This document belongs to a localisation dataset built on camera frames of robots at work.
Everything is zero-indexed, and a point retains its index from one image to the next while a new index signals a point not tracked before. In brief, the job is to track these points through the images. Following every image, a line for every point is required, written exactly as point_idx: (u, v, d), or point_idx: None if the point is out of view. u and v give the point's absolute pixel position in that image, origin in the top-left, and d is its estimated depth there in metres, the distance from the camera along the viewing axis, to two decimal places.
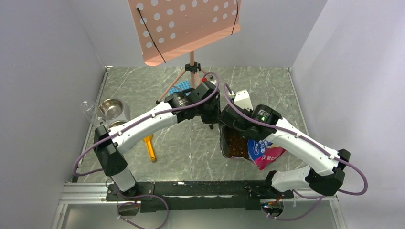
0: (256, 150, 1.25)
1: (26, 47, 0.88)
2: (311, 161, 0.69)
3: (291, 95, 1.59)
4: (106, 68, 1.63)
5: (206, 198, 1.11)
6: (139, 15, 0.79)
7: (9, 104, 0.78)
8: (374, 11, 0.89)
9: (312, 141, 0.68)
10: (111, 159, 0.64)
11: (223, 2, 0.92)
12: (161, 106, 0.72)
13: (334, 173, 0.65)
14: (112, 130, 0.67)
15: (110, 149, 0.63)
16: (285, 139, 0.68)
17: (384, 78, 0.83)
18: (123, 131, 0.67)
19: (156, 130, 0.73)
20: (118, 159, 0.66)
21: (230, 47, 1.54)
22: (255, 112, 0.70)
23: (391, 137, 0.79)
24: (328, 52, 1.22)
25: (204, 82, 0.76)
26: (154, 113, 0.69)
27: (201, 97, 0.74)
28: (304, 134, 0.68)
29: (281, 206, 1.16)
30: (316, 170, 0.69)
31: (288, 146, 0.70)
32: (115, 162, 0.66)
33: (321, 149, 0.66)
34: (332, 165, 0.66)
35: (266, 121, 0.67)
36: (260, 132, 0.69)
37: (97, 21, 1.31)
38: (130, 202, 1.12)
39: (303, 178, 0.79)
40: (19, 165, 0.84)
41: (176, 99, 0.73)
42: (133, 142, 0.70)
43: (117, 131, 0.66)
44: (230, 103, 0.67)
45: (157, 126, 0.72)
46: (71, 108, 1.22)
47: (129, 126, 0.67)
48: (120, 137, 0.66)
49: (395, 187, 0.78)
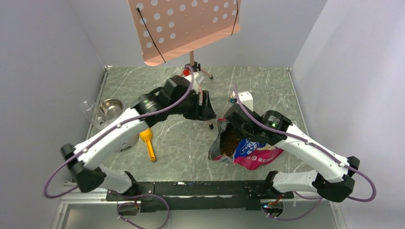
0: (243, 150, 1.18)
1: (26, 47, 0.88)
2: (321, 168, 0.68)
3: (291, 95, 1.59)
4: (106, 68, 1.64)
5: (206, 198, 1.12)
6: (139, 15, 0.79)
7: (9, 104, 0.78)
8: (373, 11, 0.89)
9: (322, 149, 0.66)
10: (81, 178, 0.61)
11: (223, 2, 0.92)
12: (126, 113, 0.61)
13: (345, 181, 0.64)
14: (78, 148, 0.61)
15: (76, 169, 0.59)
16: (296, 146, 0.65)
17: (383, 78, 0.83)
18: (88, 147, 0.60)
19: (129, 138, 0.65)
20: (89, 174, 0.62)
21: (230, 47, 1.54)
22: (265, 117, 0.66)
23: (391, 137, 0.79)
24: (328, 52, 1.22)
25: (173, 77, 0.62)
26: (119, 123, 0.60)
27: (170, 97, 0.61)
28: (314, 140, 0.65)
29: (281, 206, 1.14)
30: (325, 176, 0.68)
31: (297, 153, 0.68)
32: (88, 177, 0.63)
33: (331, 157, 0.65)
34: (342, 172, 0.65)
35: (277, 127, 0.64)
36: (270, 138, 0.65)
37: (97, 21, 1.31)
38: (130, 202, 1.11)
39: (311, 183, 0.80)
40: (19, 165, 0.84)
41: (143, 103, 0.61)
42: (102, 156, 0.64)
43: (81, 149, 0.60)
44: (242, 108, 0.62)
45: (127, 135, 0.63)
46: (71, 108, 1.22)
47: (94, 141, 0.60)
48: (85, 155, 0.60)
49: (395, 187, 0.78)
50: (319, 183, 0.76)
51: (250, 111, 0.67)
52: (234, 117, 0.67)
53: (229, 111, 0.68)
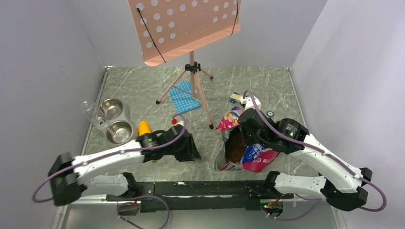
0: (250, 155, 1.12)
1: (26, 47, 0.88)
2: (335, 178, 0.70)
3: (291, 95, 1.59)
4: (106, 68, 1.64)
5: (206, 198, 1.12)
6: (139, 15, 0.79)
7: (9, 104, 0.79)
8: (374, 11, 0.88)
9: (338, 161, 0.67)
10: (67, 191, 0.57)
11: (223, 2, 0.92)
12: (132, 142, 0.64)
13: (358, 192, 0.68)
14: (77, 160, 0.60)
15: (68, 180, 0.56)
16: (313, 156, 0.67)
17: (383, 78, 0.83)
18: (89, 162, 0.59)
19: (121, 166, 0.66)
20: (71, 191, 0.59)
21: (230, 47, 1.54)
22: (282, 126, 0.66)
23: (391, 136, 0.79)
24: (328, 52, 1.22)
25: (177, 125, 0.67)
26: (124, 150, 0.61)
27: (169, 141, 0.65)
28: (332, 152, 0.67)
29: (281, 206, 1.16)
30: (339, 185, 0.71)
31: (313, 162, 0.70)
32: (69, 194, 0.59)
33: (346, 169, 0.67)
34: (356, 184, 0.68)
35: (294, 136, 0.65)
36: (287, 147, 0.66)
37: (96, 21, 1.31)
38: (130, 202, 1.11)
39: (319, 190, 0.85)
40: (19, 165, 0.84)
41: (146, 140, 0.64)
42: (92, 175, 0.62)
43: (81, 161, 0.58)
44: (261, 114, 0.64)
45: (122, 162, 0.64)
46: (71, 108, 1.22)
47: (96, 158, 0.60)
48: (82, 169, 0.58)
49: (395, 187, 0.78)
50: (329, 192, 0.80)
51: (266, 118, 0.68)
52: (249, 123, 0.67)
53: (244, 116, 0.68)
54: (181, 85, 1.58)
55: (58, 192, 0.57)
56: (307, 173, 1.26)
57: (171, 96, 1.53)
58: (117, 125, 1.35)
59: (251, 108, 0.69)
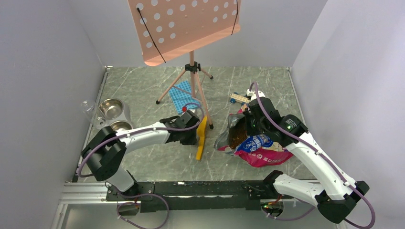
0: (247, 146, 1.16)
1: (27, 46, 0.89)
2: (325, 182, 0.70)
3: (291, 95, 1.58)
4: (106, 68, 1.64)
5: (206, 198, 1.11)
6: (139, 15, 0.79)
7: (9, 105, 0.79)
8: (375, 11, 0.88)
9: (332, 164, 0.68)
10: (113, 159, 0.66)
11: (223, 2, 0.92)
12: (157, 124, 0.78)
13: (345, 200, 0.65)
14: (120, 132, 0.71)
15: (116, 147, 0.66)
16: (305, 152, 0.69)
17: (383, 78, 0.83)
18: (132, 133, 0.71)
19: (148, 141, 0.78)
20: (113, 161, 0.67)
21: (231, 47, 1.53)
22: (283, 119, 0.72)
23: (392, 137, 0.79)
24: (328, 52, 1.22)
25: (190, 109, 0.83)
26: (155, 127, 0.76)
27: (185, 123, 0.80)
28: (324, 153, 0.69)
29: (281, 206, 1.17)
30: (328, 192, 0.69)
31: (304, 160, 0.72)
32: (112, 165, 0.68)
33: (338, 173, 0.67)
34: (345, 191, 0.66)
35: (292, 130, 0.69)
36: (282, 140, 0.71)
37: (97, 22, 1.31)
38: (130, 202, 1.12)
39: (313, 195, 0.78)
40: (20, 165, 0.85)
41: (168, 123, 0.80)
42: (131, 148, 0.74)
43: (125, 133, 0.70)
44: (258, 99, 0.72)
45: (151, 138, 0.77)
46: (71, 108, 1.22)
47: (136, 131, 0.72)
48: (127, 139, 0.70)
49: (392, 187, 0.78)
50: (323, 199, 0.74)
51: (273, 110, 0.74)
52: (258, 108, 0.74)
53: (251, 102, 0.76)
54: (180, 84, 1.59)
55: (103, 161, 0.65)
56: (306, 173, 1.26)
57: (171, 96, 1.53)
58: (117, 125, 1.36)
59: (268, 98, 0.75)
